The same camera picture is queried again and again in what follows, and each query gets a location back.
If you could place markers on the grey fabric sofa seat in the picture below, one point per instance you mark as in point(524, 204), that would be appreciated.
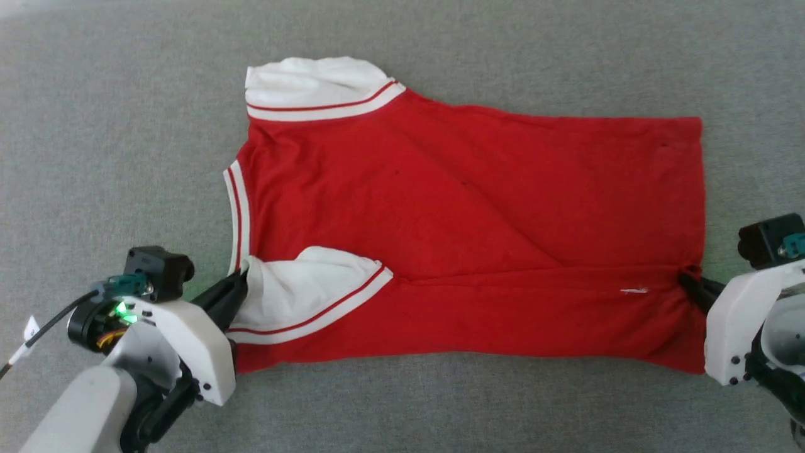
point(402, 415)

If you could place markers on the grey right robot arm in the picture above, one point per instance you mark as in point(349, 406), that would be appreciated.
point(786, 352)

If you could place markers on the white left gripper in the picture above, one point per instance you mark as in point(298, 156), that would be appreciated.
point(195, 352)

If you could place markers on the red shirt with white sleeves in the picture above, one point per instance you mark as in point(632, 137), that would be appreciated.
point(471, 189)

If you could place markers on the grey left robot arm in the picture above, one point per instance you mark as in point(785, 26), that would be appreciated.
point(88, 409)

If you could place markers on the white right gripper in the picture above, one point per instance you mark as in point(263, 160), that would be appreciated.
point(732, 333)

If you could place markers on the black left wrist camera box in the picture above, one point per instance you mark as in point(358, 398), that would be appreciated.
point(157, 270)

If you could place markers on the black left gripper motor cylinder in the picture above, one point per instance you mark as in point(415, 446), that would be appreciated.
point(85, 327)

